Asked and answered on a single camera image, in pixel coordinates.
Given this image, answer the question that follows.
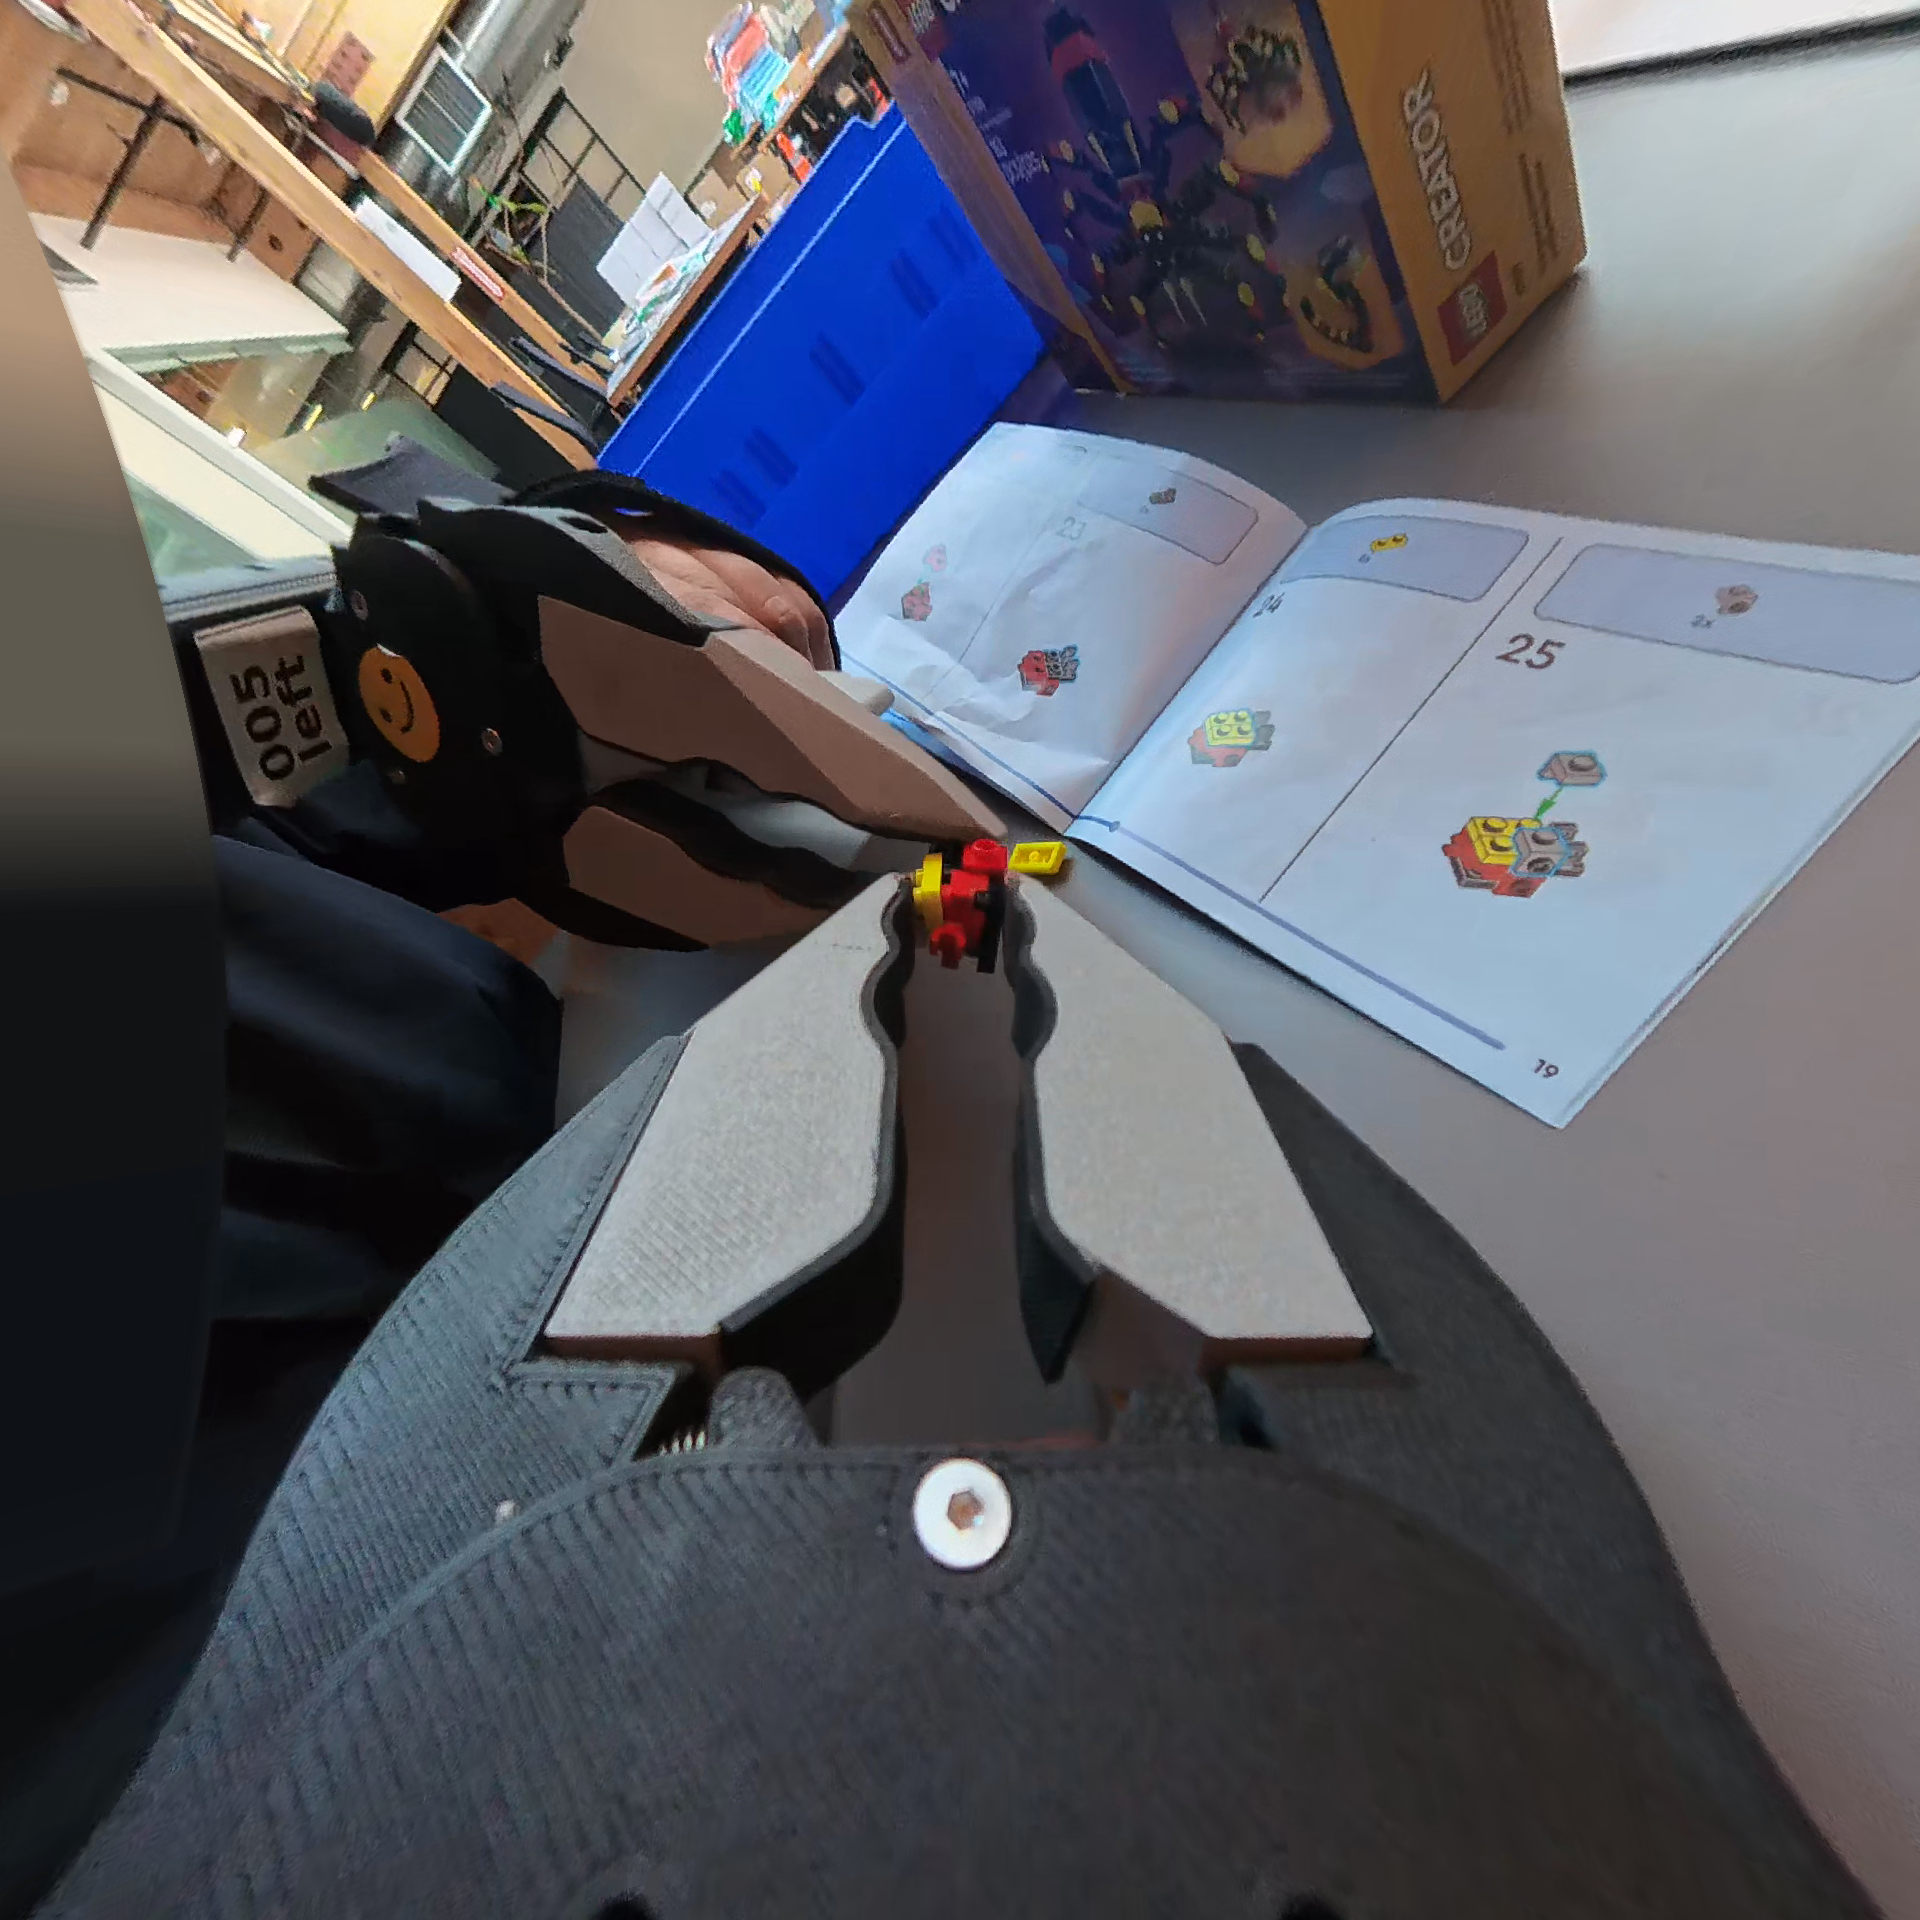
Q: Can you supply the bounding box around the small red yellow lego assembly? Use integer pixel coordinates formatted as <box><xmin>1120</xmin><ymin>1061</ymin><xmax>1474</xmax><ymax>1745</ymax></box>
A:
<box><xmin>908</xmin><ymin>840</ymin><xmax>1009</xmax><ymax>974</ymax></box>

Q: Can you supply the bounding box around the lego set cardboard box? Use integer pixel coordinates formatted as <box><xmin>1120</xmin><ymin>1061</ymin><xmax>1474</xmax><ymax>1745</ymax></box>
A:
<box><xmin>845</xmin><ymin>0</ymin><xmax>1590</xmax><ymax>408</ymax></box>

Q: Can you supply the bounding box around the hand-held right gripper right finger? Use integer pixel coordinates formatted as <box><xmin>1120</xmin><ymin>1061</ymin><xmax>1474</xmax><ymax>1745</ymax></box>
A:
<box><xmin>998</xmin><ymin>881</ymin><xmax>1378</xmax><ymax>1384</ymax></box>

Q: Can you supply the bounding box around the open lego instruction booklet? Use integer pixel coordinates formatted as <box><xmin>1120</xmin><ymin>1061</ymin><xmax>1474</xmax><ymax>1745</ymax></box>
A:
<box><xmin>831</xmin><ymin>425</ymin><xmax>1920</xmax><ymax>1129</ymax></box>

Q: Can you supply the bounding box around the person's left hand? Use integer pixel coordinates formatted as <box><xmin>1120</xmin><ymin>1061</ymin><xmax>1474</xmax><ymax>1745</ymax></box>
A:
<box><xmin>629</xmin><ymin>540</ymin><xmax>840</xmax><ymax>671</ymax></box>

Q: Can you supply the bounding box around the blue plastic bin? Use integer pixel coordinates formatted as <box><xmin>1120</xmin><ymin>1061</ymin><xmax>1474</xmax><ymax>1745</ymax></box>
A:
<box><xmin>598</xmin><ymin>101</ymin><xmax>1052</xmax><ymax>539</ymax></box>

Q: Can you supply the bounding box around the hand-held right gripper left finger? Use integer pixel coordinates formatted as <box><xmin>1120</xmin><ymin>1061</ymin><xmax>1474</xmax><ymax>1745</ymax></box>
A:
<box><xmin>539</xmin><ymin>871</ymin><xmax>922</xmax><ymax>1405</ymax></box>

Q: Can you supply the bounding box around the stack of white boxes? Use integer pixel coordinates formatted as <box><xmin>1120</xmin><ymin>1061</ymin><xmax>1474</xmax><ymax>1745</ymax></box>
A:
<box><xmin>598</xmin><ymin>171</ymin><xmax>709</xmax><ymax>304</ymax></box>

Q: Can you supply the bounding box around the long wooden workbench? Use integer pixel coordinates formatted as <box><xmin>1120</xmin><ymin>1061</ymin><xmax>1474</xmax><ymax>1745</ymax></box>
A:
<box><xmin>60</xmin><ymin>0</ymin><xmax>602</xmax><ymax>468</ymax></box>

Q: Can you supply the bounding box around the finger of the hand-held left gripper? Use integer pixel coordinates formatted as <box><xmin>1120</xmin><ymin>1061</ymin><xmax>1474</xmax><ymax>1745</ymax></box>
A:
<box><xmin>537</xmin><ymin>607</ymin><xmax>1011</xmax><ymax>845</ymax></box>
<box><xmin>560</xmin><ymin>779</ymin><xmax>908</xmax><ymax>954</ymax></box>

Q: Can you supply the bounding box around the white table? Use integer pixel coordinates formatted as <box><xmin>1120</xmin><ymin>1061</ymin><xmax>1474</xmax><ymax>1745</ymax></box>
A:
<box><xmin>31</xmin><ymin>210</ymin><xmax>357</xmax><ymax>374</ymax></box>

